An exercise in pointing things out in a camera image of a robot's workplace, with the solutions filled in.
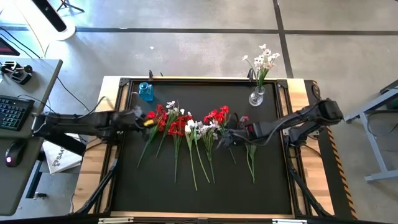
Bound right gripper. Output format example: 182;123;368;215
216;123;262;149

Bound red artificial tulip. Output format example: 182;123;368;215
239;115;256;184

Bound white artificial tulip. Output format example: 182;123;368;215
184;123;199;192
187;119;211;184

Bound white flower sprig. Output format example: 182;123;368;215
154;100;187;158

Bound blue glass vase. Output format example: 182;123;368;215
138;82;155;102

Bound clear glass vase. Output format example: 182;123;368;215
248;86;266;107

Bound black diagonal beam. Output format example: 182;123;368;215
32;124;87;157

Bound black table mat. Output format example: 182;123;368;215
111;80;294;215

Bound white paper box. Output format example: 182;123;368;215
41;139;84;175

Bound grey desk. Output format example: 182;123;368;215
0;136;45;217
0;57;63;139

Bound white curved stand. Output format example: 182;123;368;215
12;0;77;42

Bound black yellow hazard strip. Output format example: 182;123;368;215
303;79;359;220

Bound dark blue desk leg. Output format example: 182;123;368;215
25;158;44;200

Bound black backlit keyboard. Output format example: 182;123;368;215
0;94;35;132

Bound black computer mouse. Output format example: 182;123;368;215
4;139;28;169

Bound black clamp device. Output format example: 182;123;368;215
0;60;34;86

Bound black tripod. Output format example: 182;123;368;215
55;0;86;14

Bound dark monitor screen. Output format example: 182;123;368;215
0;36;21;57

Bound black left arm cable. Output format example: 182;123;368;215
74;95;108;121

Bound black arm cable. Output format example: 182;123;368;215
74;95;108;121
311;82;323;101

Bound black aluminium table frame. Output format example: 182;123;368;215
73;76;335;218

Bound black desk cable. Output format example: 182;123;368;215
56;76;91;112

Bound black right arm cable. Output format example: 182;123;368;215
311;82;323;101

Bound white metal bracket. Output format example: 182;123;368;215
272;218;308;224
98;217;135;224

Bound black floor cable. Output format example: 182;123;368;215
0;26;42;59

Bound black looped cable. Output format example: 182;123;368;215
366;110;398;138

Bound grey metal table frame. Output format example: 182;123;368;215
343;79;398;184

